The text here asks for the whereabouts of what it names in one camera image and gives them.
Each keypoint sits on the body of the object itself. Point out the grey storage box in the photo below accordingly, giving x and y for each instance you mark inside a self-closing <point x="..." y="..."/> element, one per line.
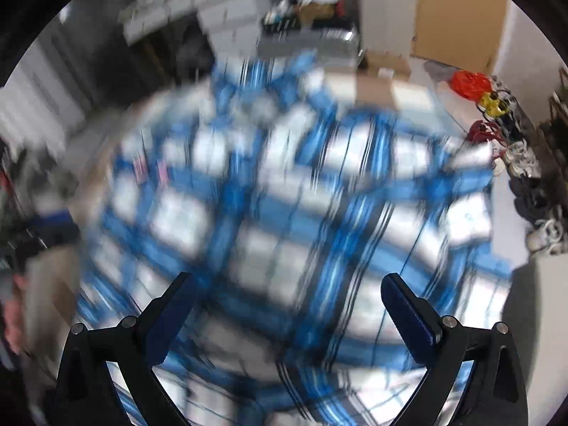
<point x="306" y="46"/>

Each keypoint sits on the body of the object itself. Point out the person's left hand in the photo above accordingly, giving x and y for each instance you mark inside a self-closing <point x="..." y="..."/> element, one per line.
<point x="12" y="315"/>

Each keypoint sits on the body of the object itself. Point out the stack of white boxes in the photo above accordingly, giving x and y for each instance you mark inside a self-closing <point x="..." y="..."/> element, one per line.
<point x="226" y="13"/>

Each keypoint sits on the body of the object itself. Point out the yellow item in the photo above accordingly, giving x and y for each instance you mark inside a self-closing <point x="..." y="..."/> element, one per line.
<point x="491" y="103"/>

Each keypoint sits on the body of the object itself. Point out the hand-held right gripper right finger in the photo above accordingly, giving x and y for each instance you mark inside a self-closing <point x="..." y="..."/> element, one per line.
<point x="412" y="324"/>

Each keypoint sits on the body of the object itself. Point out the brown checked blanket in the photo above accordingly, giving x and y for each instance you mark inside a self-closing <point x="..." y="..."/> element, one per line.
<point x="408" y="93"/>

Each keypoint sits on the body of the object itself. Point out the blue plaid shirt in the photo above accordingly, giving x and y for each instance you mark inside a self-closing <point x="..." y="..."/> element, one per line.
<point x="266" y="213"/>

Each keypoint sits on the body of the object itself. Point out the cardboard box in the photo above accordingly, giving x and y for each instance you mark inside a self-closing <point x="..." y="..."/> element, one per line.
<point x="386" y="62"/>

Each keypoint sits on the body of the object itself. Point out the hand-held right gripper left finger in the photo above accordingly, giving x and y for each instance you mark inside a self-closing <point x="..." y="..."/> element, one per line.
<point x="165" y="330"/>

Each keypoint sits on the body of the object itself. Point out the white wardrobe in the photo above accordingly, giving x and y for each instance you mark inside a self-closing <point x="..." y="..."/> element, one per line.
<point x="386" y="9"/>

